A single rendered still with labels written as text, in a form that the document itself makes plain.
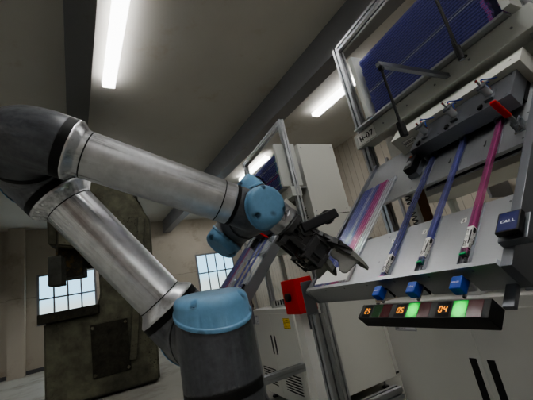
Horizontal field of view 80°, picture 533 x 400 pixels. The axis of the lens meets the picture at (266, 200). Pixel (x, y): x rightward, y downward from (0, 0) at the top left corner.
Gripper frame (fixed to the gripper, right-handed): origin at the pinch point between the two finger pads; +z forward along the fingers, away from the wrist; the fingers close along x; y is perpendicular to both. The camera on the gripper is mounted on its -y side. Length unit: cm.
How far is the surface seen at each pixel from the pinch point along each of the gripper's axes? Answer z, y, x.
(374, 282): 8.2, -2.3, -1.2
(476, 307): 10.8, 4.4, 25.6
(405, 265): 9.9, -7.9, 5.4
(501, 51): 0, -79, 25
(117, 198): -136, -65, -356
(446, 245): 9.9, -11.7, 15.9
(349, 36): -40, -118, -28
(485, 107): 4, -56, 21
